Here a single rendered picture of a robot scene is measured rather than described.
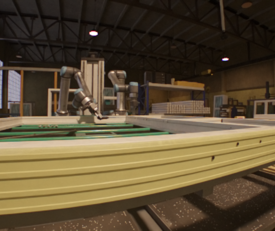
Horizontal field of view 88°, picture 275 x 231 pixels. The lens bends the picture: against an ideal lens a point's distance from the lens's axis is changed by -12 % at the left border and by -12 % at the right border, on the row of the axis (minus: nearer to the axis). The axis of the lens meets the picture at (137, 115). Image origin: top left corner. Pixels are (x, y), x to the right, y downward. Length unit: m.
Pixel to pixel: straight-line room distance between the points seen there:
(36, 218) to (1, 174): 0.08
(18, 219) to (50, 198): 0.06
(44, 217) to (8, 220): 0.04
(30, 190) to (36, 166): 0.03
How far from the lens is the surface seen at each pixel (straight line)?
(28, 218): 0.26
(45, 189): 0.21
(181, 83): 6.38
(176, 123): 0.89
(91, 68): 2.58
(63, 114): 2.22
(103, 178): 0.21
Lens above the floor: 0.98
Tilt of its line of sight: 1 degrees down
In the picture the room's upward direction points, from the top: straight up
